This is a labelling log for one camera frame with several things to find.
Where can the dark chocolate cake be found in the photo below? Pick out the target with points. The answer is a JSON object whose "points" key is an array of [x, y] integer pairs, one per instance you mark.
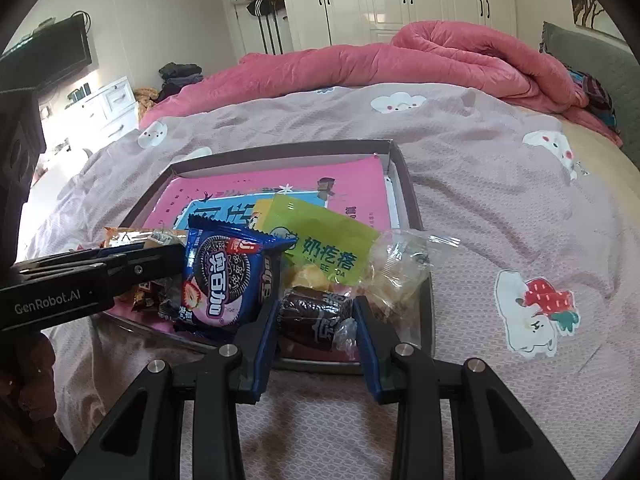
{"points": [[313, 318]]}

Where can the white drawer cabinet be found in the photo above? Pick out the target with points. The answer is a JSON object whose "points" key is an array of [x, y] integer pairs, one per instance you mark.
{"points": [[91, 123]]}

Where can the Snickers bar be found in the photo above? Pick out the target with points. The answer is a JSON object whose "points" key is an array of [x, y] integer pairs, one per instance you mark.
{"points": [[162, 297]]}

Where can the orange biscuit pack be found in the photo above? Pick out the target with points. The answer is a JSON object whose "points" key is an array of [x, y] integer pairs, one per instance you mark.
{"points": [[148, 238]]}

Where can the tan fuzzy garment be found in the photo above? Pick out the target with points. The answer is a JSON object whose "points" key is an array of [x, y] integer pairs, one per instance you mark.
{"points": [[145, 97]]}

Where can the pink blue children's book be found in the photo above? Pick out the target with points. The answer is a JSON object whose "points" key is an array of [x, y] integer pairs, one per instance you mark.
{"points": [[345, 344]]}

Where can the wall mounted television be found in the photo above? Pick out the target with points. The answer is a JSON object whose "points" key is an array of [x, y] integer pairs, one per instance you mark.
{"points": [[48, 57]]}

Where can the green milk candy bag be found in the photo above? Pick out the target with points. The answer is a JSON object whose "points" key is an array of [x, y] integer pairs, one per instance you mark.
{"points": [[330, 251]]}

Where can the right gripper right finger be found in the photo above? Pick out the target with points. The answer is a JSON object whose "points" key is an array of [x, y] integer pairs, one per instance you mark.
{"points": [[494, 436]]}

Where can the floral wall painting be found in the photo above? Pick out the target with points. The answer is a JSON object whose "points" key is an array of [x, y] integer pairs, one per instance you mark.
{"points": [[589, 14]]}

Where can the blue Oreo packet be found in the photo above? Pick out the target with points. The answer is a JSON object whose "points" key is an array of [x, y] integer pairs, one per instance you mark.
{"points": [[229, 273]]}

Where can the clear pink candy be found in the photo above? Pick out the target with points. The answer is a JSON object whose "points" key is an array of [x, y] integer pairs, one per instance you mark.
{"points": [[399, 263]]}

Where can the pile of dark clothes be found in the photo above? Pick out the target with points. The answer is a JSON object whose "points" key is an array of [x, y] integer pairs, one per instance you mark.
{"points": [[177, 76]]}

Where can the white wardrobe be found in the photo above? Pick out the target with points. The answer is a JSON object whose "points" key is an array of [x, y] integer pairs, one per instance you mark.
{"points": [[375, 0]]}

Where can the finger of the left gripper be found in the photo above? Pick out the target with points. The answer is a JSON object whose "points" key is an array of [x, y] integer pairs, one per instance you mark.
{"points": [[81, 257], [115, 269]]}

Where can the colourful folded clothes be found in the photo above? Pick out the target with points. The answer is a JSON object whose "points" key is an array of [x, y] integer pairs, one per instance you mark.
{"points": [[600, 103]]}

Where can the pink fleece blanket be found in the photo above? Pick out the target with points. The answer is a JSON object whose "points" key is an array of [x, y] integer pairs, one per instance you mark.
{"points": [[426, 52]]}

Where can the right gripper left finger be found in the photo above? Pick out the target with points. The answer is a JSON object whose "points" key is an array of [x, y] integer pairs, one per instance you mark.
{"points": [[140, 437]]}

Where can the dark cardboard box tray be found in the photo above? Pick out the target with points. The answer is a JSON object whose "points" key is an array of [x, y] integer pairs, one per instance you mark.
{"points": [[366, 179]]}

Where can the lilac patterned bed sheet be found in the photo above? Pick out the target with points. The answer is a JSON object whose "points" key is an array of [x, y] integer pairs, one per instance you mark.
{"points": [[512, 205]]}

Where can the grey padded headboard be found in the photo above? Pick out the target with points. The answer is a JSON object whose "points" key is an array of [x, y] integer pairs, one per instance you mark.
{"points": [[616, 69]]}

